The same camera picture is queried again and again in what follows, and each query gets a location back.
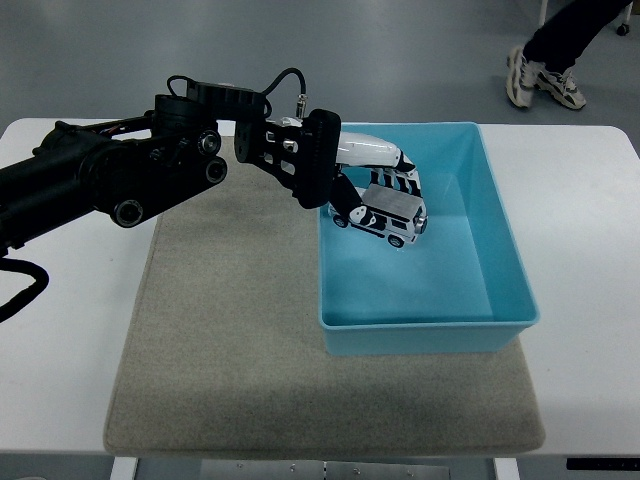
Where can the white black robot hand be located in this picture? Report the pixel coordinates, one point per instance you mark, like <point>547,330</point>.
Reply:
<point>365,150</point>

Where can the white toy car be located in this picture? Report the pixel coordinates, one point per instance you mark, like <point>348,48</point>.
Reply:
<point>395,205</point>

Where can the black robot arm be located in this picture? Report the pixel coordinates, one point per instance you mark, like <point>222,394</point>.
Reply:
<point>100,170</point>

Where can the blue plastic box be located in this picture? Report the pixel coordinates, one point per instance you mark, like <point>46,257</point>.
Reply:
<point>430,290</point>

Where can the person's foot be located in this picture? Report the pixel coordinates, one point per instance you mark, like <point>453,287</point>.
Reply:
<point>562,85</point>
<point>520,77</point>

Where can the grey-beige fabric mat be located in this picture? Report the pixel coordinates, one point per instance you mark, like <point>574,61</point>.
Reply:
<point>225,325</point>

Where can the white cart leg with caster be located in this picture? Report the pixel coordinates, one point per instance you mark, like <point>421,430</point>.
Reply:
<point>623,27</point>
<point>543,10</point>

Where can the person's leg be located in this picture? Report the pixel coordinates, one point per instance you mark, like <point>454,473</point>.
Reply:
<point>570,30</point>

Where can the grey metal plate with screws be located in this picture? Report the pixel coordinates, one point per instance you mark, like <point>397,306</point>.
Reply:
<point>325,471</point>

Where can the white table leg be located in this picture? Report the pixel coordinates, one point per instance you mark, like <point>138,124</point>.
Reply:
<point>123,469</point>
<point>507,469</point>

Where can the black table control panel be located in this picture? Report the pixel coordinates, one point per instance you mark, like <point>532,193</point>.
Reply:
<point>602,464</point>

